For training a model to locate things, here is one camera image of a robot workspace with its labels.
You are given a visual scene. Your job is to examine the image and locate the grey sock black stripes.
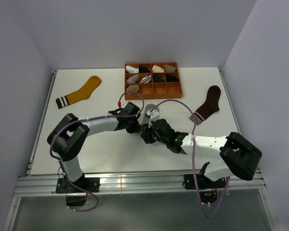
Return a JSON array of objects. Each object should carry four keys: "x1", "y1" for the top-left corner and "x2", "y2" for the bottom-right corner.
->
[{"x1": 142, "y1": 104, "x2": 160, "y2": 132}]

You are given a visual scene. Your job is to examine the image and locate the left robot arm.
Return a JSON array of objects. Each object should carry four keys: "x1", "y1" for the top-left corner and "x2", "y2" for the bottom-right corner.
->
[{"x1": 47, "y1": 103, "x2": 141, "y2": 192}]

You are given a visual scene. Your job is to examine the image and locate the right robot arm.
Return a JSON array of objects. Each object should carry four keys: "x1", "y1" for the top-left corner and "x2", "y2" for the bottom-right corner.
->
[{"x1": 141, "y1": 119, "x2": 262, "y2": 188}]

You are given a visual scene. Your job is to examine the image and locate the beige rolled sock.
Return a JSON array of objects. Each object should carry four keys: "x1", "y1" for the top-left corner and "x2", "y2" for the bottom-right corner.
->
[{"x1": 126, "y1": 85, "x2": 139, "y2": 94}]

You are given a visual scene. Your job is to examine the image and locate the grey rolled sock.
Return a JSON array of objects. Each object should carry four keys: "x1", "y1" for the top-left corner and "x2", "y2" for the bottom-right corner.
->
[{"x1": 126, "y1": 74, "x2": 139, "y2": 84}]

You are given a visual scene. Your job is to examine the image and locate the white black striped rolled sock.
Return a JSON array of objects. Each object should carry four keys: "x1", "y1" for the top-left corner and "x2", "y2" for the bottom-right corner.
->
[{"x1": 140, "y1": 75, "x2": 152, "y2": 84}]

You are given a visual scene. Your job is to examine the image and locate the orange compartment tray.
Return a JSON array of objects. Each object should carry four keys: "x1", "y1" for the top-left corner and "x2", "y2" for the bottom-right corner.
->
[{"x1": 124, "y1": 62, "x2": 183, "y2": 100}]

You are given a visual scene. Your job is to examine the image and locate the dark green rolled sock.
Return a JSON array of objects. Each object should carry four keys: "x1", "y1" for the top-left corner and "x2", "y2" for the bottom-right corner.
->
[{"x1": 152, "y1": 73, "x2": 166, "y2": 83}]

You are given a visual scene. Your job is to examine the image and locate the black rolled sock right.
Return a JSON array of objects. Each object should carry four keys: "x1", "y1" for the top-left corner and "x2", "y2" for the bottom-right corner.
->
[{"x1": 165, "y1": 73, "x2": 179, "y2": 82}]

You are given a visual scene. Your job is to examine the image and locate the black rolled sock top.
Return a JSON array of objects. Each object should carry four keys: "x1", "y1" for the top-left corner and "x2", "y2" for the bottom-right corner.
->
[{"x1": 139, "y1": 65, "x2": 151, "y2": 73}]

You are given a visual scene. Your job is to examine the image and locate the mustard yellow sock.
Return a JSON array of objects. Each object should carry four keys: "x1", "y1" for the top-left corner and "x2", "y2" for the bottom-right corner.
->
[{"x1": 55, "y1": 76, "x2": 102, "y2": 109}]

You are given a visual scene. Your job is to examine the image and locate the dark brown sock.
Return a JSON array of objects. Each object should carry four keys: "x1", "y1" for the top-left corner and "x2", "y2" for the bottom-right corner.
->
[{"x1": 189, "y1": 85, "x2": 221, "y2": 125}]

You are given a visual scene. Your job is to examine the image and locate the cream rolled sock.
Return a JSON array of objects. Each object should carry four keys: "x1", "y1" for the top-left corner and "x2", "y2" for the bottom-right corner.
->
[{"x1": 152, "y1": 65, "x2": 164, "y2": 73}]

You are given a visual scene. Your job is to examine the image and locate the taupe rolled sock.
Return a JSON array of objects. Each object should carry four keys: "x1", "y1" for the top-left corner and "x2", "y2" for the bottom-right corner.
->
[{"x1": 164, "y1": 64, "x2": 177, "y2": 72}]

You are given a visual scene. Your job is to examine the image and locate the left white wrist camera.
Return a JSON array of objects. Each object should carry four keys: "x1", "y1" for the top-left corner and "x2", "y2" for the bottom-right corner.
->
[{"x1": 117, "y1": 102, "x2": 128, "y2": 111}]

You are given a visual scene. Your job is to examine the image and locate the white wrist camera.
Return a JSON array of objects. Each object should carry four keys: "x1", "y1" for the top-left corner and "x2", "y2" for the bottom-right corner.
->
[
  {"x1": 117, "y1": 102, "x2": 128, "y2": 111},
  {"x1": 146, "y1": 109, "x2": 160, "y2": 128}
]

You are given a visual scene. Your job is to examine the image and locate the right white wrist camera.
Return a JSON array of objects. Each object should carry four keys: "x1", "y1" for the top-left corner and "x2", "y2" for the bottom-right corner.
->
[{"x1": 146, "y1": 109, "x2": 160, "y2": 128}]

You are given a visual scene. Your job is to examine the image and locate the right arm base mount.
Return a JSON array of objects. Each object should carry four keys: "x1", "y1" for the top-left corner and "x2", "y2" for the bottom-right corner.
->
[{"x1": 182, "y1": 162, "x2": 226, "y2": 204}]

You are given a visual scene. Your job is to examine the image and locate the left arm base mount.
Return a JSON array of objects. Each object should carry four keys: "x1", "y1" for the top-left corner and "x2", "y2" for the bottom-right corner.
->
[{"x1": 55, "y1": 177, "x2": 100, "y2": 207}]

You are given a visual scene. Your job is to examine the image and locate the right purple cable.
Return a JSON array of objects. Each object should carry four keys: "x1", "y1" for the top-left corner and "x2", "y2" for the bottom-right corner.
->
[{"x1": 148, "y1": 99, "x2": 231, "y2": 219}]

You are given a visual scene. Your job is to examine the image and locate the purple cable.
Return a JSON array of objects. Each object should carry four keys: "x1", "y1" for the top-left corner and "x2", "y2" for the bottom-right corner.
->
[
  {"x1": 148, "y1": 99, "x2": 231, "y2": 219},
  {"x1": 49, "y1": 92, "x2": 145, "y2": 212}
]

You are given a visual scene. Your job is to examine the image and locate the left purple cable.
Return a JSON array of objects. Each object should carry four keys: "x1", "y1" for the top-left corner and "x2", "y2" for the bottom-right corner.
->
[{"x1": 49, "y1": 92, "x2": 145, "y2": 212}]

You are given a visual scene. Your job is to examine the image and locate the aluminium frame rail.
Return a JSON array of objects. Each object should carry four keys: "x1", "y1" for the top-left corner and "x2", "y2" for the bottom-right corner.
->
[{"x1": 3, "y1": 170, "x2": 280, "y2": 231}]

